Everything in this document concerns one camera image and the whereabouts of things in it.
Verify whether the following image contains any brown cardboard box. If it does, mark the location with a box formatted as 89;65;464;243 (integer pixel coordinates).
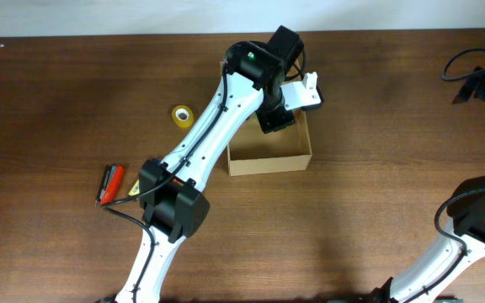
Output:
227;109;312;177

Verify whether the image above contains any yellow highlighter marker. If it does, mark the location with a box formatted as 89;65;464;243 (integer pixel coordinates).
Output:
128;180;140;196

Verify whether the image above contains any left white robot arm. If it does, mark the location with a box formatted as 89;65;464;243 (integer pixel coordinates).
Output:
101;26;305;303

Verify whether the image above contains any small yellow tape roll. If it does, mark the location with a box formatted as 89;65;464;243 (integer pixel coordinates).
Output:
172;105;194;128

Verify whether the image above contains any orange utility knife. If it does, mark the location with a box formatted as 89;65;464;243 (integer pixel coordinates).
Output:
172;178;184;186

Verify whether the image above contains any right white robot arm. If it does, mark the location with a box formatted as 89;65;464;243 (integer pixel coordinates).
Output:
359;175;485;303

